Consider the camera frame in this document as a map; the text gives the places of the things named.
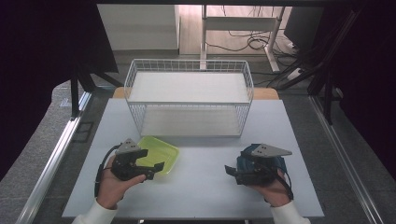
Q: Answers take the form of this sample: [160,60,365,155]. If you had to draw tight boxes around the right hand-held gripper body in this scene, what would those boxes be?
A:
[235,143,293,188]

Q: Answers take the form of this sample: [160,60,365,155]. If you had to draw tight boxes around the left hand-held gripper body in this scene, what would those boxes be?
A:
[110,138,155,182]

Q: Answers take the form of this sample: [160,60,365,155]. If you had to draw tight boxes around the round dark blue lidded container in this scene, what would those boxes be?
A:
[235,143,288,182]

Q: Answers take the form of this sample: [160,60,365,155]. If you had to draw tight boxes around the green lidded square food container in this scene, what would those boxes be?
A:
[135,135,180,175]

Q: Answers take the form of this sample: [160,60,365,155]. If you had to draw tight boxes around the white wire shelf rack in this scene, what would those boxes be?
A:
[123,58,255,139]

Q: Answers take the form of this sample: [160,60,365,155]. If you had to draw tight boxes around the person's right hand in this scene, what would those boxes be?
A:
[247,169,292,208]

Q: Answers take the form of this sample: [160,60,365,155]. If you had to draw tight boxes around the person's left hand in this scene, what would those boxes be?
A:
[96,154,147,210]

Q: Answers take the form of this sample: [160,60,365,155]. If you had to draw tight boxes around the black metal stand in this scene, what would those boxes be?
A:
[69,61,124,121]
[276,8,363,126]

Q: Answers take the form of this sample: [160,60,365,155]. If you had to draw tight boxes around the white power strip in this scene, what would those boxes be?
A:
[286,67,304,81]

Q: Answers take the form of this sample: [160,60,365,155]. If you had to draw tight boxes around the white cabinet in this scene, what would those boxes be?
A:
[96,4,181,51]

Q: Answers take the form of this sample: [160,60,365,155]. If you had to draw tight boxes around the dark computer case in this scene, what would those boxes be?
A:
[283,7,325,50]

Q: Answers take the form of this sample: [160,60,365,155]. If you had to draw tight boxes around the black curtain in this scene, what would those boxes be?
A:
[321,0,396,181]

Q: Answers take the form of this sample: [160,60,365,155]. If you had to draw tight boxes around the left hand-held gripper black cable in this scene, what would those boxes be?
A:
[94,144,121,198]

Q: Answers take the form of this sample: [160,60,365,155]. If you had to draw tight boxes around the hand-held gripper black cable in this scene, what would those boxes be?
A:
[273,167,295,201]
[94,144,121,198]

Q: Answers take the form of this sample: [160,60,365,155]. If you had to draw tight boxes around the right hand-held gripper black cable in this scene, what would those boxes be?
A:
[273,167,295,201]

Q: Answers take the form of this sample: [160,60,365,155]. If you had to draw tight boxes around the aluminium rail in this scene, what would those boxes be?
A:
[309,94,386,224]
[15,91,93,224]

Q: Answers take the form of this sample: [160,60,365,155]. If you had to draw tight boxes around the black floor cables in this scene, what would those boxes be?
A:
[205,5,302,54]

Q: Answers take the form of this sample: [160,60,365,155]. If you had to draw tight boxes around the white desk frame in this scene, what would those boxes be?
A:
[200,4,286,73]

